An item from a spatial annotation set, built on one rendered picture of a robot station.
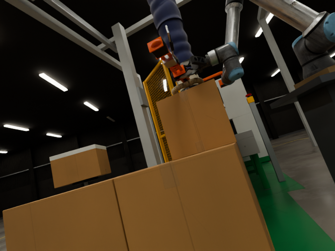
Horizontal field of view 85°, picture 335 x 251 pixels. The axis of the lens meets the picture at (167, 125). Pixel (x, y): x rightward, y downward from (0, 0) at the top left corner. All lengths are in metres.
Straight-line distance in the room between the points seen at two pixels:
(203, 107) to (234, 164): 0.67
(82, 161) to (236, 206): 2.27
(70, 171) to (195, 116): 1.95
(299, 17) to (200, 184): 1.16
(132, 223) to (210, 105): 0.77
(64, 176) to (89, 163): 0.35
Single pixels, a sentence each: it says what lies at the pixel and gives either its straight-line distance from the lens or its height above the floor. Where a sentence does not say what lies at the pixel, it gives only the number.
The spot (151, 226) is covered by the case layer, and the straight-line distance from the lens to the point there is 0.62.
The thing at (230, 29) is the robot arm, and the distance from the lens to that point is 1.46.
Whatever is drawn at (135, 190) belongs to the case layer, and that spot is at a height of 0.49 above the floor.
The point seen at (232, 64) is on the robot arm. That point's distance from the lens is 1.19.
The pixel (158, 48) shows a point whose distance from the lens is 0.93.
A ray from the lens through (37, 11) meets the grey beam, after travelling 3.66.
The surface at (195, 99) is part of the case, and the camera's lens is 1.16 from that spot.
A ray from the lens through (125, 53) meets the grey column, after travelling 3.30.
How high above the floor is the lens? 0.55
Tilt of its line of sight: 11 degrees up
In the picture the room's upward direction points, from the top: 16 degrees counter-clockwise
